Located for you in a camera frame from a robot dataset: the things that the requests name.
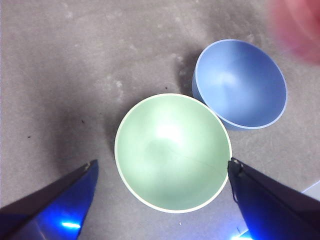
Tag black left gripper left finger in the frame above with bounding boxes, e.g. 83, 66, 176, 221
0, 159, 99, 240

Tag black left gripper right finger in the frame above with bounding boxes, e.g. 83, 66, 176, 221
227, 156, 320, 240

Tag green ribbed bowl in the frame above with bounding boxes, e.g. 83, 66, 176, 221
114, 93, 233, 214

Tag red ribbed bowl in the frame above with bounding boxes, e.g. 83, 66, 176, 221
268, 0, 320, 65

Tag blue ribbed bowl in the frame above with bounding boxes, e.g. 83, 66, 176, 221
191, 39, 288, 132

